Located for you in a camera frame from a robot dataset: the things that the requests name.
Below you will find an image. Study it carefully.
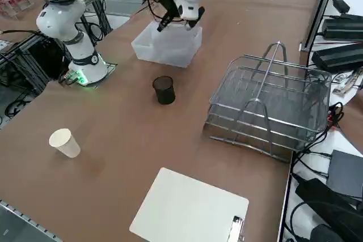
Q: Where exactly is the white clipboard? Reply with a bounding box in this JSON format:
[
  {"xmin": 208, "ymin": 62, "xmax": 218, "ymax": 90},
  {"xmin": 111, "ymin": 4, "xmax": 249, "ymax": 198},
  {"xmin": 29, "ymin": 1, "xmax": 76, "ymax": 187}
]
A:
[{"xmin": 129, "ymin": 167, "xmax": 250, "ymax": 242}]

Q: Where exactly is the black box under table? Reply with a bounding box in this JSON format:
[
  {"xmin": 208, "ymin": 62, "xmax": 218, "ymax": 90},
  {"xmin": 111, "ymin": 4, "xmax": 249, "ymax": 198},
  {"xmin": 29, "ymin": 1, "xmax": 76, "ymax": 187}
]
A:
[{"xmin": 27, "ymin": 37, "xmax": 72, "ymax": 90}]

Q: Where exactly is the small black power adapter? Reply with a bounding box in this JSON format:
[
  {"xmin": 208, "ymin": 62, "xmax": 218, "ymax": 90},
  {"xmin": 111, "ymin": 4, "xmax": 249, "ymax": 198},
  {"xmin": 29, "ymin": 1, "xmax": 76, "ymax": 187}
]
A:
[{"xmin": 331, "ymin": 0, "xmax": 352, "ymax": 14}]

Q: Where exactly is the aluminium frame post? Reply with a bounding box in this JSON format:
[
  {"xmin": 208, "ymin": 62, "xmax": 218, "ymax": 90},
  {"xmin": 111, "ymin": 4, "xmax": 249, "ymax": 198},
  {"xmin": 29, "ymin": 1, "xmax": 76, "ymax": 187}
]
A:
[{"xmin": 299, "ymin": 0, "xmax": 341, "ymax": 53}]

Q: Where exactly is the long black power brick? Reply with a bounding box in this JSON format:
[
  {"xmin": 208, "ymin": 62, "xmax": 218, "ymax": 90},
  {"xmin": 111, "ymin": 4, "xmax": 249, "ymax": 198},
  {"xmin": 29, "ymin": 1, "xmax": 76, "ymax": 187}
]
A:
[
  {"xmin": 311, "ymin": 42, "xmax": 363, "ymax": 70},
  {"xmin": 321, "ymin": 13, "xmax": 363, "ymax": 42}
]

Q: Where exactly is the grey flat box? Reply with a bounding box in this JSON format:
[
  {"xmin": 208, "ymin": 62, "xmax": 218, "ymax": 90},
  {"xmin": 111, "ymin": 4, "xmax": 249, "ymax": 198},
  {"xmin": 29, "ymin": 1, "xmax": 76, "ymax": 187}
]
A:
[{"xmin": 325, "ymin": 149, "xmax": 363, "ymax": 201}]

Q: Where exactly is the white paper cup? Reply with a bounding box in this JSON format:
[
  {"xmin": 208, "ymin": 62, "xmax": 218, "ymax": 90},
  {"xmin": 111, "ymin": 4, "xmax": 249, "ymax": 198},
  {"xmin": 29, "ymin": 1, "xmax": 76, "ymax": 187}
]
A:
[{"xmin": 48, "ymin": 128, "xmax": 82, "ymax": 159}]

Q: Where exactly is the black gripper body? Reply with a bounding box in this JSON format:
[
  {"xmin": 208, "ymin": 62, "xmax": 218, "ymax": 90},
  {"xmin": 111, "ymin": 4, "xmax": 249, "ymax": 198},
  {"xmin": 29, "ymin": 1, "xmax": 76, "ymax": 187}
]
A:
[{"xmin": 158, "ymin": 0, "xmax": 182, "ymax": 18}]

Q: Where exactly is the metal mesh file organizer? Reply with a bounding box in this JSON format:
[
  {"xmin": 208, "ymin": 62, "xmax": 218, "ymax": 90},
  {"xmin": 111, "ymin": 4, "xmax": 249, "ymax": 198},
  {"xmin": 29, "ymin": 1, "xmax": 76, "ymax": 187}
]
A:
[{"xmin": 201, "ymin": 40, "xmax": 333, "ymax": 164}]

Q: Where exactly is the black mesh pen holder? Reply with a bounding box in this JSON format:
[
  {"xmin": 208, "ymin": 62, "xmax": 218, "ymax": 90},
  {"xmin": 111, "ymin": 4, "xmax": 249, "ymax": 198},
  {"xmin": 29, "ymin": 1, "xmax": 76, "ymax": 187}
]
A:
[{"xmin": 152, "ymin": 75, "xmax": 177, "ymax": 105}]

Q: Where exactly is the translucent plastic box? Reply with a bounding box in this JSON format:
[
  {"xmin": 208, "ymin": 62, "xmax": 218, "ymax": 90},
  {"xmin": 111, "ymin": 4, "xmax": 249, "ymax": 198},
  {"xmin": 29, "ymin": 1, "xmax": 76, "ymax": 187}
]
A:
[{"xmin": 130, "ymin": 22, "xmax": 204, "ymax": 69}]

